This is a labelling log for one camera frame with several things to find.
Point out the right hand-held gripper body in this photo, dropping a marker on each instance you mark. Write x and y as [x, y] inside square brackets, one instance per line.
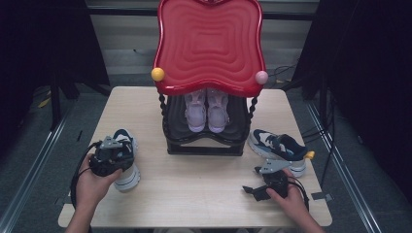
[277, 183]

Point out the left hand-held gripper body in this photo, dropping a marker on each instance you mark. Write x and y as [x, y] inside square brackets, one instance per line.
[108, 160]

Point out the navy and white sneaker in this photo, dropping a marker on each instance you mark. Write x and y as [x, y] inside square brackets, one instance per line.
[278, 149]
[129, 181]

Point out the purple sandal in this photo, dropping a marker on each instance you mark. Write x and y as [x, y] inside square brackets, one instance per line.
[195, 111]
[218, 111]

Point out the red and black shoe rack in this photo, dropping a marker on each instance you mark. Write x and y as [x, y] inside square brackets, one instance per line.
[210, 48]

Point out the person's right hand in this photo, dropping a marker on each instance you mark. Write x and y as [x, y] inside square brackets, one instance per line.
[291, 204]

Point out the person's left hand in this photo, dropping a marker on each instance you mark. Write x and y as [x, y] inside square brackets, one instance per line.
[92, 189]

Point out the grey tape piece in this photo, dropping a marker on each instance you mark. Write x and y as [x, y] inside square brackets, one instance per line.
[64, 200]
[321, 195]

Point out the black metal stand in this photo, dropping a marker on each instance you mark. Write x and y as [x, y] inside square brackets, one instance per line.
[55, 103]

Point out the pink ball knob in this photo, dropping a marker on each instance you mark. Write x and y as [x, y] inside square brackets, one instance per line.
[261, 77]

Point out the yellow ball knob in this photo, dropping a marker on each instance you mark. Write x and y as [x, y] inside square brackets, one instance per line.
[157, 74]

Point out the black curtain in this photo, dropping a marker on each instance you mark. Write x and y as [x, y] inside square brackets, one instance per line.
[366, 64]
[42, 42]

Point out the metal floor rail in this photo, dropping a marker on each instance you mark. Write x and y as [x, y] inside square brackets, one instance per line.
[343, 168]
[35, 165]

